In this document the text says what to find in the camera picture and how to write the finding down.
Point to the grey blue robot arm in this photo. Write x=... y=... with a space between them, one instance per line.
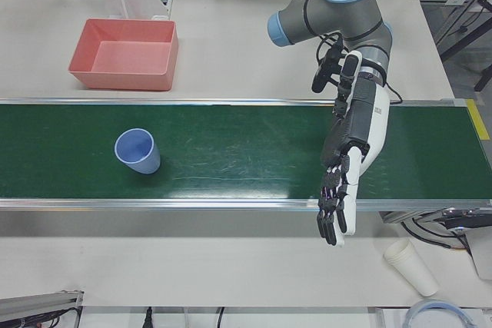
x=338 y=9

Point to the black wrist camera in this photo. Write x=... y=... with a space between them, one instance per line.
x=326 y=70

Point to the stack of white paper cups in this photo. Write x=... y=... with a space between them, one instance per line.
x=417 y=268

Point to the white mounting bracket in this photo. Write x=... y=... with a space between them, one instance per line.
x=148 y=1

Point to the pink plastic box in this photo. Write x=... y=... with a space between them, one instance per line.
x=127 y=55

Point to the aluminium frame structure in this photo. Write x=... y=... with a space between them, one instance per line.
x=467 y=17

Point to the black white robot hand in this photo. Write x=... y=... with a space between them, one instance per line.
x=378 y=120

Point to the blue plastic cup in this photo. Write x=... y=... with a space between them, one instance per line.
x=143 y=159

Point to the aluminium frame profile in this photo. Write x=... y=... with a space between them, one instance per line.
x=42 y=301

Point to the green conveyor belt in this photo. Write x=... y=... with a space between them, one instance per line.
x=238 y=151

